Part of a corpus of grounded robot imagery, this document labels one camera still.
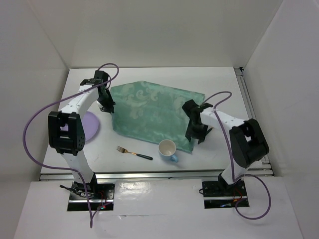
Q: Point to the light blue mug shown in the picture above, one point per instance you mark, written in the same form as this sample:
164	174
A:
167	150

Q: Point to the purple plate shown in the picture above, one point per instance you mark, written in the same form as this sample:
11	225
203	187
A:
90	124

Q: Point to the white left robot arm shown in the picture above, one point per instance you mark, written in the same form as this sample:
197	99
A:
66	132

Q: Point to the gold fork green handle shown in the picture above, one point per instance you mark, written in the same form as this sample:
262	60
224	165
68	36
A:
125	151

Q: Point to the aluminium rail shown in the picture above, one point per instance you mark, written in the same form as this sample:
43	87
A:
152	175
239	72

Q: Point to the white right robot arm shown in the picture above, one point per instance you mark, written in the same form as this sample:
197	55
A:
245	142

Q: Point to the aluminium right rail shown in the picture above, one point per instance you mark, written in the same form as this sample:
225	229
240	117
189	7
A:
239	72

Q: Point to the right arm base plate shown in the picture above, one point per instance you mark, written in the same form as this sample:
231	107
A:
216	198

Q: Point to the green satin placemat cloth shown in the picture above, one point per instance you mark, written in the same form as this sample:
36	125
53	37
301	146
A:
151	112

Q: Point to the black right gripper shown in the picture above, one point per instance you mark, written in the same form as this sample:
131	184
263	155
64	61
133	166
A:
201	136

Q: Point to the aluminium front rail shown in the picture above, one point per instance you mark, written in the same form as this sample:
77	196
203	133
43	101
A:
152	175

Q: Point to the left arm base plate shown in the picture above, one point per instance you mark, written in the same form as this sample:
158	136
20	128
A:
102	198

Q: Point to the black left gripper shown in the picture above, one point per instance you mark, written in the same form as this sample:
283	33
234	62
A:
108	107

